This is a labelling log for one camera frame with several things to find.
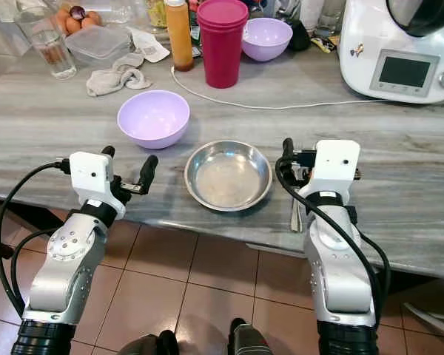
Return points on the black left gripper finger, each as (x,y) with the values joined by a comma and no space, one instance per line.
(108,151)
(148,168)

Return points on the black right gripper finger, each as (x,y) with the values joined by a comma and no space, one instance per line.
(287,149)

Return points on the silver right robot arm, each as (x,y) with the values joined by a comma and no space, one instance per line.
(337,274)

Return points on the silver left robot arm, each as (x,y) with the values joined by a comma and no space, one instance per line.
(63,255)

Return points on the lilac plastic bowl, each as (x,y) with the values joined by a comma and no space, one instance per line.
(153,118)
(266,38)

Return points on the shallow stainless steel bowl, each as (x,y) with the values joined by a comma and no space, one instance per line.
(228,176)

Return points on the grey crumpled cloth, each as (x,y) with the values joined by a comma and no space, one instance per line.
(111,78)

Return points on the clear plastic food container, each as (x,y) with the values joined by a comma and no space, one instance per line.
(98,44)

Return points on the white paper packet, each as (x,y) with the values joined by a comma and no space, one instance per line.
(146,44)

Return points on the magenta plastic tumbler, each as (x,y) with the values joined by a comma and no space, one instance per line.
(220,48)

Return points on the clear drinking glass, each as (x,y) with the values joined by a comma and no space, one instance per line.
(48,44)

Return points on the brown egg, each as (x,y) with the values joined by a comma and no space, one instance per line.
(93,18)
(74,26)

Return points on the orange sauce bottle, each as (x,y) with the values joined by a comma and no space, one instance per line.
(178,37)

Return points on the white kitchen machine with display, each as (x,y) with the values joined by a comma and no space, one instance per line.
(370,37)

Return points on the red onion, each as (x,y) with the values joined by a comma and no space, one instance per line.
(77,12)

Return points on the robot right leg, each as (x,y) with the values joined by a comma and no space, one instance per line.
(248,342)

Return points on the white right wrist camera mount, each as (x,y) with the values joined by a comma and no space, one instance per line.
(333,166)

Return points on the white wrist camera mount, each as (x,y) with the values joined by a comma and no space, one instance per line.
(333,166)
(92,181)

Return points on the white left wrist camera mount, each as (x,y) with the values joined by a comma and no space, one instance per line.
(92,181)

